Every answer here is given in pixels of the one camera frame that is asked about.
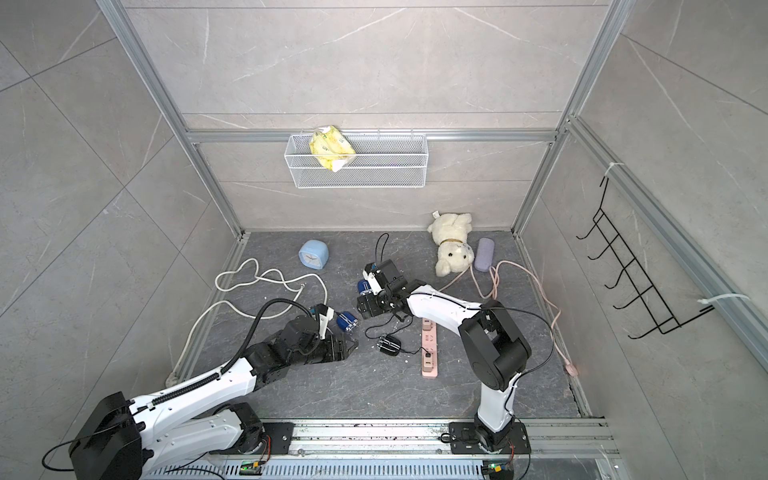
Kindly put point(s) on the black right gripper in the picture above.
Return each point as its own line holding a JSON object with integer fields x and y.
{"x": 370, "y": 299}

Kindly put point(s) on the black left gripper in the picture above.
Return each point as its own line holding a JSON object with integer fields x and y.
{"x": 342, "y": 352}

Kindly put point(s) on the blue shaver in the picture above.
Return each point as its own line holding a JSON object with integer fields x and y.
{"x": 364, "y": 288}
{"x": 346, "y": 321}

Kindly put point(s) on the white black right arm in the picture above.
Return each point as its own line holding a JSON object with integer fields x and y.
{"x": 496, "y": 350}

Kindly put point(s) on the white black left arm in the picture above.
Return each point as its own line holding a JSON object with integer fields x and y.
{"x": 128, "y": 438}

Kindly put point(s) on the blue shaver on table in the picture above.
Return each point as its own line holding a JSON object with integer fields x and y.
{"x": 346, "y": 321}

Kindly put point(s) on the black silver shaver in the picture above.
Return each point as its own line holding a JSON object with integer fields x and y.
{"x": 389, "y": 345}

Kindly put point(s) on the pink power strip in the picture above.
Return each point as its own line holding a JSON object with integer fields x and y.
{"x": 429, "y": 367}

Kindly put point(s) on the light blue alarm clock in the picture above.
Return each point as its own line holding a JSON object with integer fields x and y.
{"x": 314, "y": 254}

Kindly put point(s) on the white teddy bear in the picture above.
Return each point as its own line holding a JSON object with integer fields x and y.
{"x": 450, "y": 233}

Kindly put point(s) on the lavender oval case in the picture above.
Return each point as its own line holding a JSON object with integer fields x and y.
{"x": 484, "y": 255}

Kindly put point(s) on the white wire wall basket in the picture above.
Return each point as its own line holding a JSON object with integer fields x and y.
{"x": 377, "y": 161}

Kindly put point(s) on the metal base rail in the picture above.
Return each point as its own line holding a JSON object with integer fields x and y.
{"x": 576, "y": 448}

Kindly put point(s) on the black wall hook rack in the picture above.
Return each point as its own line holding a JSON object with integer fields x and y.
{"x": 634, "y": 274}

